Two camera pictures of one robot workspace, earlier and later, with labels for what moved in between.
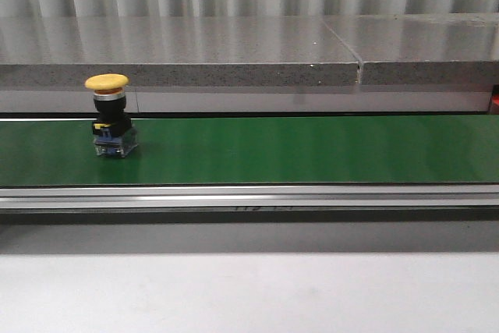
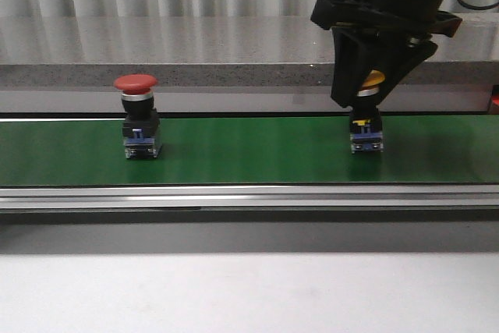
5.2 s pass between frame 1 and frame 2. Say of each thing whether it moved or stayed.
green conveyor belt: stayed
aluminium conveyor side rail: stayed
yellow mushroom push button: moved
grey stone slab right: stayed
